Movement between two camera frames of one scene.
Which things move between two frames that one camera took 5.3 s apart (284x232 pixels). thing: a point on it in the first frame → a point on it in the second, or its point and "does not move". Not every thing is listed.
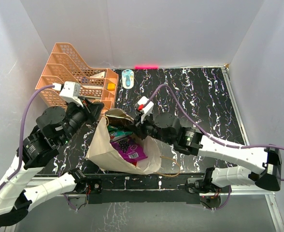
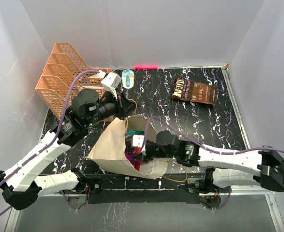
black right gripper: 138,127 → 146,158
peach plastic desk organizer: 63,64 does not move
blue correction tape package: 128,79 does not move
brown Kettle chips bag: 118,117 → 184,89
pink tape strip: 146,66 does not move
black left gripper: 92,109 → 124,106
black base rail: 166,188 does not move
